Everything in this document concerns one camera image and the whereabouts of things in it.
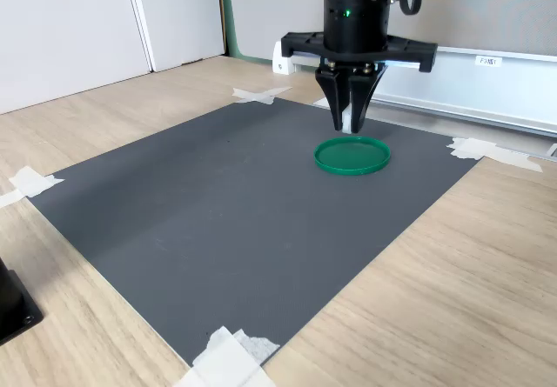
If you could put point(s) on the small white plastic terminal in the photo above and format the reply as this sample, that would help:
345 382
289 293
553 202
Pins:
346 122

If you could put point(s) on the round green lid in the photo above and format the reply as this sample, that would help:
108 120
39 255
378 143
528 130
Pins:
352 156

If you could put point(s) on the white tape piece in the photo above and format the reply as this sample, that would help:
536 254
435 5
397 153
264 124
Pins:
226 361
261 95
478 150
30 182

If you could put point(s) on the grey partition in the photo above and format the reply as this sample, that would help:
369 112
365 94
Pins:
478 13

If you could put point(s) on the green partition panel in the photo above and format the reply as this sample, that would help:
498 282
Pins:
230 35

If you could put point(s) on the white partition panel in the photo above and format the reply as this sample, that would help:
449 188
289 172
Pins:
183 13
65 35

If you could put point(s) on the dark grey mat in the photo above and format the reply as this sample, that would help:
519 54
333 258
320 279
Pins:
217 230

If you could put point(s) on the small white bracket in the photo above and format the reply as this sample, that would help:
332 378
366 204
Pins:
280 63

